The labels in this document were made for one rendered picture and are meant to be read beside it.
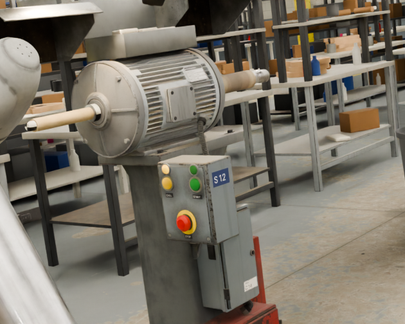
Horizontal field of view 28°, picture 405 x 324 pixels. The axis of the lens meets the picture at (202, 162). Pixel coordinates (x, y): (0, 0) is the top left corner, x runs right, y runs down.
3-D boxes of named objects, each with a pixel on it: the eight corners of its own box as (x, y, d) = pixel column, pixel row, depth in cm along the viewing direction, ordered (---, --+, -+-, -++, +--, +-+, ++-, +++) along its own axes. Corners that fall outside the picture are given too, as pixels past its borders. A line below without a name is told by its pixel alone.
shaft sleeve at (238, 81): (241, 86, 259) (241, 69, 257) (255, 89, 255) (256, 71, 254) (205, 94, 246) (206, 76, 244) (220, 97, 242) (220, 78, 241)
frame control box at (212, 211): (213, 235, 223) (202, 144, 219) (276, 242, 209) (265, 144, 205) (152, 261, 205) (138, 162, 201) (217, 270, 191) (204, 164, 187)
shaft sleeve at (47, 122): (85, 118, 208) (85, 106, 207) (94, 120, 206) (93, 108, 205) (29, 130, 194) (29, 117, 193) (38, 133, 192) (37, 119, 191)
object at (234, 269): (234, 291, 236) (211, 107, 227) (263, 296, 229) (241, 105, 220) (201, 308, 225) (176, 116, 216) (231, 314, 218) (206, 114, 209)
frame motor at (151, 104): (171, 134, 248) (161, 50, 244) (240, 133, 231) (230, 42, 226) (71, 161, 218) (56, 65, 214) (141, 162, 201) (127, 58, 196)
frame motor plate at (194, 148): (183, 141, 251) (182, 128, 251) (244, 140, 236) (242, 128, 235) (98, 164, 225) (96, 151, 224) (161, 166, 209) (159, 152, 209)
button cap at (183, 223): (186, 227, 197) (184, 211, 197) (198, 228, 195) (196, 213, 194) (175, 231, 195) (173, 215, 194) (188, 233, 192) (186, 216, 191)
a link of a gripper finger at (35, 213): (13, 214, 193) (15, 213, 192) (37, 206, 198) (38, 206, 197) (17, 225, 193) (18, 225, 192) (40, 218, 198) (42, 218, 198)
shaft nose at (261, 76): (259, 81, 265) (260, 68, 264) (270, 82, 262) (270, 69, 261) (243, 84, 258) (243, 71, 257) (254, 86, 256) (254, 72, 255)
